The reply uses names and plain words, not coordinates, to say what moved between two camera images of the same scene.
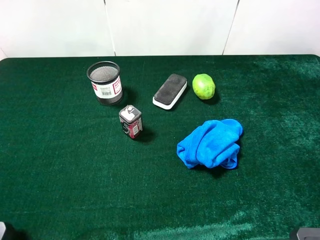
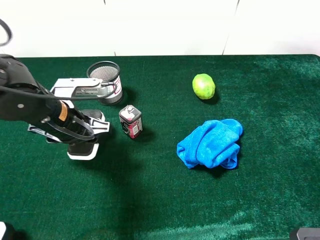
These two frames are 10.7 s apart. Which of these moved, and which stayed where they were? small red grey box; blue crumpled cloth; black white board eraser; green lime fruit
Moved: black white board eraser
Stayed: green lime fruit; small red grey box; blue crumpled cloth
